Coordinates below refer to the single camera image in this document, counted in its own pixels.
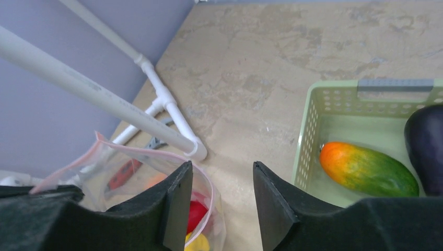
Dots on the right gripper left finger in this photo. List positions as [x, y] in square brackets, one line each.
[156, 219]

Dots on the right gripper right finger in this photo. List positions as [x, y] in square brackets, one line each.
[291, 219]

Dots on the yellow bell pepper toy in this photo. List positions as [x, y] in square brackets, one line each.
[200, 243]

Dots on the clear pink zip bag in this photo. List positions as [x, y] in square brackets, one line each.
[92, 171]

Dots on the orange green mango toy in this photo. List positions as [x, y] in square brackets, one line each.
[365, 170]

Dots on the red tomato toy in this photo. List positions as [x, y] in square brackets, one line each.
[196, 213]

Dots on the orange fruit toy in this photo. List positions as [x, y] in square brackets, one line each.
[155, 180]

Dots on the purple eggplant toy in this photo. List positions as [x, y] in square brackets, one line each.
[423, 140]

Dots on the light green plastic basket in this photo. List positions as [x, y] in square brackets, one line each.
[366, 112]

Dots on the orange handled tool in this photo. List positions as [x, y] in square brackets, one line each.
[122, 176]

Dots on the white PVC pipe frame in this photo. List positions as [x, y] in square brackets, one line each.
[69, 68]

